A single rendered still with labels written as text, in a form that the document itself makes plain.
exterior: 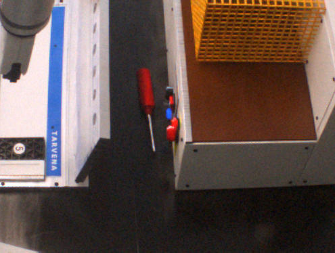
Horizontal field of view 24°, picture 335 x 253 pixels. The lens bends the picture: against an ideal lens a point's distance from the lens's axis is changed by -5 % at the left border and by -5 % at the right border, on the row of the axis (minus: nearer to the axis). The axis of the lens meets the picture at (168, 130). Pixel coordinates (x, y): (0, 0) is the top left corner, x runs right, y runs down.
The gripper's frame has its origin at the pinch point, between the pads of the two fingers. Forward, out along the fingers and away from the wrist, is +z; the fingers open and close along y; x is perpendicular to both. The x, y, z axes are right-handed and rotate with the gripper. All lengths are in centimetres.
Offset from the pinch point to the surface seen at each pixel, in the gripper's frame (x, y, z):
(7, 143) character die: 1.5, 2.6, 22.1
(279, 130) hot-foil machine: 45.0, 9.5, -3.9
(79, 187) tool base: 15.4, 11.2, 20.5
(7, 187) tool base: 1.8, 11.2, 23.0
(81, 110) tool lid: 14.5, -0.7, 12.9
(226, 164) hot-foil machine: 38.6, 11.6, 5.7
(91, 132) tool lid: 15.8, 5.6, 9.6
